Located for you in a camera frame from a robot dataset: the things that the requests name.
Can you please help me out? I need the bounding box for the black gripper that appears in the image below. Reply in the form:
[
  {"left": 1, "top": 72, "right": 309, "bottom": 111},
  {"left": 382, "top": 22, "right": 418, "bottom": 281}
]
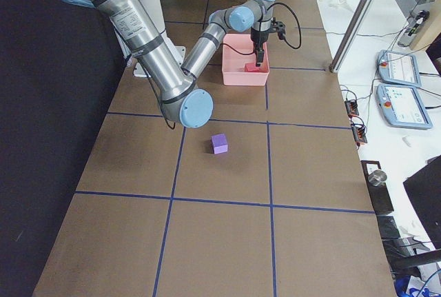
[{"left": 251, "top": 28, "right": 269, "bottom": 67}]

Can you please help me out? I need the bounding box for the pink foam block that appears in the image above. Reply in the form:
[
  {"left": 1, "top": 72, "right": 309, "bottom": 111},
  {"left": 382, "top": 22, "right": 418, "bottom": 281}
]
[{"left": 244, "top": 63, "right": 260, "bottom": 72}]

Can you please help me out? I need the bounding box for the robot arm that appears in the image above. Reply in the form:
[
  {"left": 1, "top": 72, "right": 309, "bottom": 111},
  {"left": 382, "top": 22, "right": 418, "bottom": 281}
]
[{"left": 62, "top": 0, "right": 275, "bottom": 128}]

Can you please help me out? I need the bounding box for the pink plastic bin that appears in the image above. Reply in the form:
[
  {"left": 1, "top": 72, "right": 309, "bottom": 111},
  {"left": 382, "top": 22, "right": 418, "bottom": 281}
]
[{"left": 222, "top": 34, "right": 269, "bottom": 86}]

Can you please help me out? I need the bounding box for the purple foam block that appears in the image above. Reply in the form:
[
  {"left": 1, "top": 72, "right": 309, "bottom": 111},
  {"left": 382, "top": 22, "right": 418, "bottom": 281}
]
[{"left": 211, "top": 134, "right": 229, "bottom": 154}]

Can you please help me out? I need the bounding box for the orange connector box far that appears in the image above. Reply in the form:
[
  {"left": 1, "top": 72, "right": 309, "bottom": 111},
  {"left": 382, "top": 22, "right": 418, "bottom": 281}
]
[{"left": 345, "top": 99, "right": 359, "bottom": 117}]

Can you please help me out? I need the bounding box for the orange connector box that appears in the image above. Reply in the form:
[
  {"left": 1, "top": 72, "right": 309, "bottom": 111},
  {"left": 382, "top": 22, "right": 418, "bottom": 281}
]
[
  {"left": 351, "top": 121, "right": 367, "bottom": 145},
  {"left": 345, "top": 99, "right": 359, "bottom": 117}
]

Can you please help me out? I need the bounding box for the orange connector box near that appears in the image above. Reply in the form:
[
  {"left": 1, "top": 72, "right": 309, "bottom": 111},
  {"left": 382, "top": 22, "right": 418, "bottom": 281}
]
[{"left": 351, "top": 121, "right": 367, "bottom": 145}]

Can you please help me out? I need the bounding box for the far teach pendant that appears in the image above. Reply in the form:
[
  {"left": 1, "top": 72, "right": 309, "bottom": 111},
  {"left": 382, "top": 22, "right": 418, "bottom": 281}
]
[{"left": 377, "top": 50, "right": 421, "bottom": 88}]

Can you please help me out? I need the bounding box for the teach pendant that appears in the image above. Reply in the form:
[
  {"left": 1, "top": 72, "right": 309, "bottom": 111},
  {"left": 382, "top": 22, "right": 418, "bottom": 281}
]
[
  {"left": 377, "top": 50, "right": 421, "bottom": 88},
  {"left": 376, "top": 83, "right": 433, "bottom": 130}
]

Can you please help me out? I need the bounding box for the near teach pendant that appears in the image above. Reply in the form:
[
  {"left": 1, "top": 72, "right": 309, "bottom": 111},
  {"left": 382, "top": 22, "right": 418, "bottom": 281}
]
[{"left": 376, "top": 83, "right": 433, "bottom": 130}]

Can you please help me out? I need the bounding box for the metal cylinder weight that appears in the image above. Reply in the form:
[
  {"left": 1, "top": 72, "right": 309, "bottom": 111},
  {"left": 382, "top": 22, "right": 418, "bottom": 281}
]
[{"left": 367, "top": 170, "right": 387, "bottom": 187}]

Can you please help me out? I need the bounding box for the black monitor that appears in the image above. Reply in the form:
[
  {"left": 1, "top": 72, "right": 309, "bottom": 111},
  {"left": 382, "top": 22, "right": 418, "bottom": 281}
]
[{"left": 403, "top": 158, "right": 440, "bottom": 249}]

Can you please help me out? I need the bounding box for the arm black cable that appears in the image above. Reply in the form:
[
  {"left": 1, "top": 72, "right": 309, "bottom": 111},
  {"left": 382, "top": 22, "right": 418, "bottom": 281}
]
[{"left": 261, "top": 1, "right": 304, "bottom": 50}]

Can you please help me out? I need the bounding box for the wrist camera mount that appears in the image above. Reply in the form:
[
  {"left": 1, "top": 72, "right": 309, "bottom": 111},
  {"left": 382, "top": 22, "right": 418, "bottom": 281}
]
[{"left": 269, "top": 20, "right": 286, "bottom": 41}]

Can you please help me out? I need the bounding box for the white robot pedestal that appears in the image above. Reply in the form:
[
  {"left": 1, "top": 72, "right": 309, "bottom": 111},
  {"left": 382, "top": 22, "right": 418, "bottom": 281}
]
[{"left": 130, "top": 0, "right": 187, "bottom": 79}]

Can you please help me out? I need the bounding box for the aluminium frame post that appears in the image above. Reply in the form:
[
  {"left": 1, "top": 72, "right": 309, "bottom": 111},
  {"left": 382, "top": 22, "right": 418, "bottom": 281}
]
[{"left": 329, "top": 0, "right": 374, "bottom": 73}]

